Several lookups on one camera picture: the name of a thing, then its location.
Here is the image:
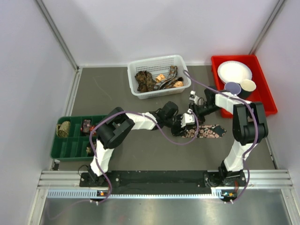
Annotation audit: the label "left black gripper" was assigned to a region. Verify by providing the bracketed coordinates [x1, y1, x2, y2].
[165, 115, 187, 137]

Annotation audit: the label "pink floral dark tie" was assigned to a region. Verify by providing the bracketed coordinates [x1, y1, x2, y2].
[181, 124, 227, 138]

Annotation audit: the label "white plastic basket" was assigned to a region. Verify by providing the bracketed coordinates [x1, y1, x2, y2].
[127, 55, 191, 99]

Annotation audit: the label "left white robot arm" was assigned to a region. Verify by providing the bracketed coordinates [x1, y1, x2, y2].
[88, 101, 195, 186]

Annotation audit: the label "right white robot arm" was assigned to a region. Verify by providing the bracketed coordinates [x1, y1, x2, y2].
[189, 87, 269, 187]

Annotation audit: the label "grey orange pattern tie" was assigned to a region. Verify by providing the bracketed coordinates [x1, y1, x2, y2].
[154, 66, 183, 90]

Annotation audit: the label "brown leaf pattern tie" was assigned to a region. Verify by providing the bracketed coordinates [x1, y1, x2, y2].
[135, 71, 155, 93]

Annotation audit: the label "lilac paper cup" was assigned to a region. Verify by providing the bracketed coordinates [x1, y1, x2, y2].
[224, 82, 241, 95]

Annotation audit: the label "white paper plates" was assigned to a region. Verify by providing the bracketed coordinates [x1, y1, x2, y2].
[217, 60, 253, 84]

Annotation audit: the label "black paper cup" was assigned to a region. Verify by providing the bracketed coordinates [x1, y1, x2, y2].
[239, 79, 256, 99]

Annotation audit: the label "red plastic bin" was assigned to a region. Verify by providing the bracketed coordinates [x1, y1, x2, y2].
[211, 55, 278, 116]

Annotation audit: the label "rolled red pattern tie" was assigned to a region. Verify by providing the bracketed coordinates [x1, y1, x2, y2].
[90, 126, 97, 136]

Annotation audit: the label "rolled purple floral tie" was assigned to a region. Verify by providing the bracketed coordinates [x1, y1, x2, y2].
[81, 120, 91, 135]

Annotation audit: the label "rolled brown floral tie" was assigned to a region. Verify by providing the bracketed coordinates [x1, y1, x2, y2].
[86, 147, 93, 156]

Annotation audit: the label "green divided organizer tray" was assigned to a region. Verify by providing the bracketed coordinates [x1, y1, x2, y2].
[51, 115, 105, 162]

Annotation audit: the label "rolled olive green tie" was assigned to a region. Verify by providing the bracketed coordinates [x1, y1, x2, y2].
[56, 121, 71, 138]

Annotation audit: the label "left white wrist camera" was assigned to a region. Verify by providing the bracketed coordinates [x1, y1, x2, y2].
[180, 109, 195, 127]

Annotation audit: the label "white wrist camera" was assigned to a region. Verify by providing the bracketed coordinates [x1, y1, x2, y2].
[189, 90, 201, 105]
[180, 109, 195, 127]

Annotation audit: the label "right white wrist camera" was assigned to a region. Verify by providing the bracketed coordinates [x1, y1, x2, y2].
[189, 90, 201, 105]

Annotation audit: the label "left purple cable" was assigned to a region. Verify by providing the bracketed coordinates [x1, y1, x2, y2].
[88, 110, 200, 205]

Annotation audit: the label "purple cable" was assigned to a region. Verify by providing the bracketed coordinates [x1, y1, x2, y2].
[183, 69, 258, 203]
[88, 110, 200, 205]

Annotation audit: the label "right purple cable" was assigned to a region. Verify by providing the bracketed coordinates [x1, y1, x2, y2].
[183, 69, 258, 203]

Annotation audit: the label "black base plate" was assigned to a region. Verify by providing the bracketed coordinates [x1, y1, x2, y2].
[79, 170, 248, 195]

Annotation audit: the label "white slotted cable duct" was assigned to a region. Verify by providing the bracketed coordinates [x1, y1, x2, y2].
[47, 189, 234, 199]

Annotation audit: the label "aluminium frame rail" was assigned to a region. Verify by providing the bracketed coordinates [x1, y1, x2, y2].
[37, 170, 293, 189]

